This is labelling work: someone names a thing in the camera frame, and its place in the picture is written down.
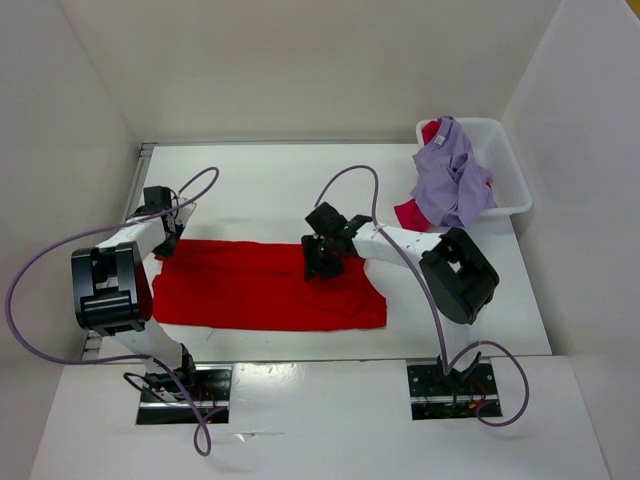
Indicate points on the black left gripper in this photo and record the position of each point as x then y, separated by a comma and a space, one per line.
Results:
167, 240

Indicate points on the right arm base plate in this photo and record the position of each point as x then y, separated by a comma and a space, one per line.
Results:
434, 396

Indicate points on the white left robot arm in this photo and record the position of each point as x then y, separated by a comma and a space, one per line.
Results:
113, 297

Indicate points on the red t shirt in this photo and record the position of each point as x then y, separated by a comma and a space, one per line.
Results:
261, 286

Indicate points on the magenta t shirt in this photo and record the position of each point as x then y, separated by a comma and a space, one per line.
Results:
412, 215

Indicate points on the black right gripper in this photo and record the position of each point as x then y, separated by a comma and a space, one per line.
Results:
320, 261

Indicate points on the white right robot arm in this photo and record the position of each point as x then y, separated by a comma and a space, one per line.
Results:
455, 276

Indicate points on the white plastic basket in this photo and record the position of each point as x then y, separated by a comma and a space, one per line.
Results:
466, 170

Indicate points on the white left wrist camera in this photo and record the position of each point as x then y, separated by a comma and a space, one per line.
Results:
184, 210

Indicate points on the lilac t shirt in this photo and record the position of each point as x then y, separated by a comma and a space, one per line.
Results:
450, 175

